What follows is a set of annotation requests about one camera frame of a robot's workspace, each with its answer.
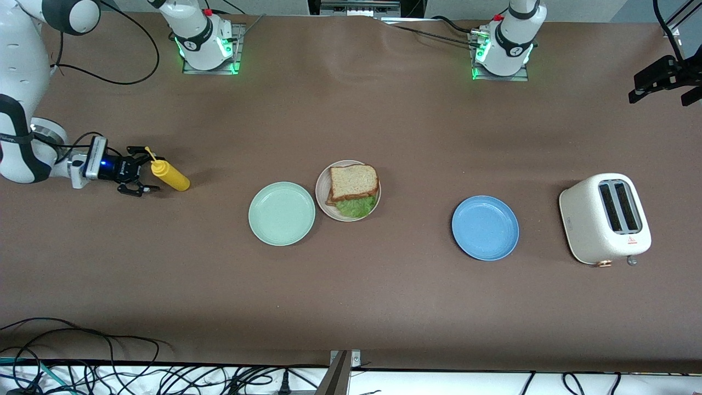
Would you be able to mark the dark crust bread slice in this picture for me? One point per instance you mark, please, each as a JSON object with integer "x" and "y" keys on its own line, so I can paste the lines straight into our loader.
{"x": 354, "y": 182}

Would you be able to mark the white side table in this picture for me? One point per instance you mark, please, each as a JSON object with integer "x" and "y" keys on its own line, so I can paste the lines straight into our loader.
{"x": 439, "y": 385}

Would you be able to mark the mint green plate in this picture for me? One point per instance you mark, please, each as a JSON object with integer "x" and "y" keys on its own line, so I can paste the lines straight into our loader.
{"x": 282, "y": 214}

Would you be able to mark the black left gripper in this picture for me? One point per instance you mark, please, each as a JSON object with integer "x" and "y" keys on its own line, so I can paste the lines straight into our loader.
{"x": 660, "y": 70}

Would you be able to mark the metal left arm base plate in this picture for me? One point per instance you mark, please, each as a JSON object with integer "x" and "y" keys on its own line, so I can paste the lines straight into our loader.
{"x": 499, "y": 79}

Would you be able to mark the green lettuce leaf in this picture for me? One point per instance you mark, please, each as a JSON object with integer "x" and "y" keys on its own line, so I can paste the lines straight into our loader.
{"x": 357, "y": 207}

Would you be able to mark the aluminium frame profile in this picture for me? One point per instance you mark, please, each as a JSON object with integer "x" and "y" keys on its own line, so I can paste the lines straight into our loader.
{"x": 672, "y": 30}

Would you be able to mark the beige plate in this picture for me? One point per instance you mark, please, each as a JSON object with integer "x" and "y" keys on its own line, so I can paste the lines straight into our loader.
{"x": 323, "y": 181}

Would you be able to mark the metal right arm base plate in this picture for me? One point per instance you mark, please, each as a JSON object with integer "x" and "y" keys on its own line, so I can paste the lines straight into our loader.
{"x": 211, "y": 72}

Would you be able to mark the blue plate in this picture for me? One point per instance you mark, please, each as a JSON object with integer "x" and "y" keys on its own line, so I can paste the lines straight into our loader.
{"x": 485, "y": 227}

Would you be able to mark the yellow mustard squeeze bottle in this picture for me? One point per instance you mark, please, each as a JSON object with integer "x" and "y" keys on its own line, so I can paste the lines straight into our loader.
{"x": 173, "y": 177}

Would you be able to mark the grey aluminium post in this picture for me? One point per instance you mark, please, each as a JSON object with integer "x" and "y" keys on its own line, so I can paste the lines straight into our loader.
{"x": 335, "y": 378}

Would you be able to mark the black power plug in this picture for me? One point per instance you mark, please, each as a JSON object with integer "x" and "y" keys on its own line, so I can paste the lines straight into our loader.
{"x": 284, "y": 384}

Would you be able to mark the light brown bread slice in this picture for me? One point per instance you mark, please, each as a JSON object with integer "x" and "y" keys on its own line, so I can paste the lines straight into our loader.
{"x": 330, "y": 202}

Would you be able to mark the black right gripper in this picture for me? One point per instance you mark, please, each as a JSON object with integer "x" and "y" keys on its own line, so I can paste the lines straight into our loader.
{"x": 118, "y": 169}

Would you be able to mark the white toaster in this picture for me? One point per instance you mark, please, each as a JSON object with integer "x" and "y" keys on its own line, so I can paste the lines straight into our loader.
{"x": 584, "y": 225}

